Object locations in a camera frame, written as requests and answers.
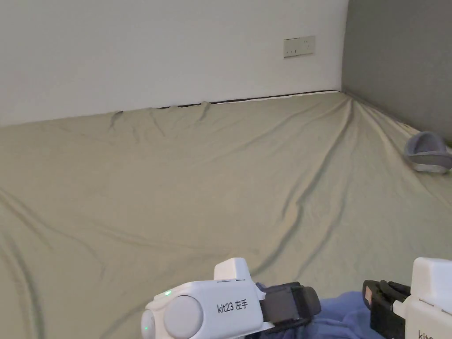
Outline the blue garment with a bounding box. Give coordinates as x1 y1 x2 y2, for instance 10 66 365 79
255 282 376 339

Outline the grey fabric cap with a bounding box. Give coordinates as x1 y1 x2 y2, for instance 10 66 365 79
404 131 452 174

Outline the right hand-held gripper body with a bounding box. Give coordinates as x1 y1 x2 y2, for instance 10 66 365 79
385 257 452 339

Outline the wall socket panel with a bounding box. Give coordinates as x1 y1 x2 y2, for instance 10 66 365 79
283 35 316 58

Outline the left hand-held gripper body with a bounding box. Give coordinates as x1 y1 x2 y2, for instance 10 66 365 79
141 257 320 339

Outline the bed with beige sheet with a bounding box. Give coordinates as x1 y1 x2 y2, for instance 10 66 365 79
0 90 452 339

